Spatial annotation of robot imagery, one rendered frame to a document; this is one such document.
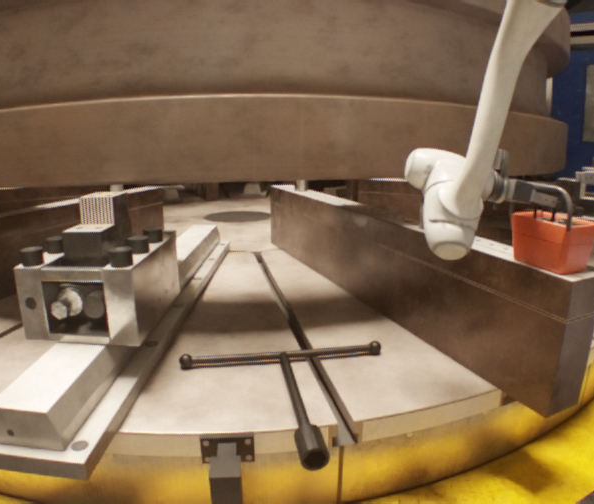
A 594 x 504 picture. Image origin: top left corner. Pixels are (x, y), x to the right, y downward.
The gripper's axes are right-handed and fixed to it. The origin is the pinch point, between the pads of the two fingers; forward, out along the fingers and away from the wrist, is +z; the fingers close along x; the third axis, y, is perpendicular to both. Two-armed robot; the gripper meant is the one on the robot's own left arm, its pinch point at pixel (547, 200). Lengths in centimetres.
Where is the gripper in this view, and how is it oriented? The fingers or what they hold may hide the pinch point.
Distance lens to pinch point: 126.3
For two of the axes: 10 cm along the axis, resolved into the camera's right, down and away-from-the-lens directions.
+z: 9.8, 2.0, 0.4
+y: -2.0, 9.7, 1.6
